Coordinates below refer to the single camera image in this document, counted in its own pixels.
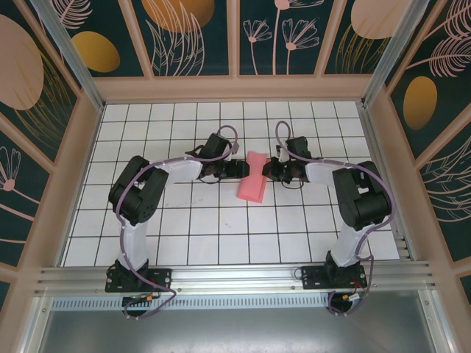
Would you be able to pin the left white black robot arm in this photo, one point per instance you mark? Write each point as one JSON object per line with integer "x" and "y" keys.
{"x": 134, "y": 242}

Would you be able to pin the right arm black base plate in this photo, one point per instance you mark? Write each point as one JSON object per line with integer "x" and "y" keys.
{"x": 312, "y": 277}

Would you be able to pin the white grid mat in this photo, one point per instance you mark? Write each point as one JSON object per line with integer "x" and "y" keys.
{"x": 312, "y": 128}

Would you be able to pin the grey metal panel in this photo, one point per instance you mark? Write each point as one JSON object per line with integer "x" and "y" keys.
{"x": 235, "y": 331}

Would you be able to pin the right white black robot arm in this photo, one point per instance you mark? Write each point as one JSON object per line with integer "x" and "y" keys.
{"x": 347, "y": 242}

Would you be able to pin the aluminium corner post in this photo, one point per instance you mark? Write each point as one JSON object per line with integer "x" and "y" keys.
{"x": 386, "y": 55}
{"x": 70, "y": 55}

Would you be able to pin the pink paper sheet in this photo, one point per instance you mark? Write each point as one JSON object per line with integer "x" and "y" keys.
{"x": 252, "y": 184}

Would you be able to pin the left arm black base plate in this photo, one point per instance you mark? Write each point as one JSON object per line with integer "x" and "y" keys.
{"x": 162, "y": 277}

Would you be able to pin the aluminium side rail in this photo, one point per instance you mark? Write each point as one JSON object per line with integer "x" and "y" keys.
{"x": 375, "y": 147}

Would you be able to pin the yellow power connector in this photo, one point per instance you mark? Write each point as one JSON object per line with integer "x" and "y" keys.
{"x": 148, "y": 297}
{"x": 347, "y": 296}

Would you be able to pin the long aluminium base rail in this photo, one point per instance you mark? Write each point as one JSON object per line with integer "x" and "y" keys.
{"x": 235, "y": 277}

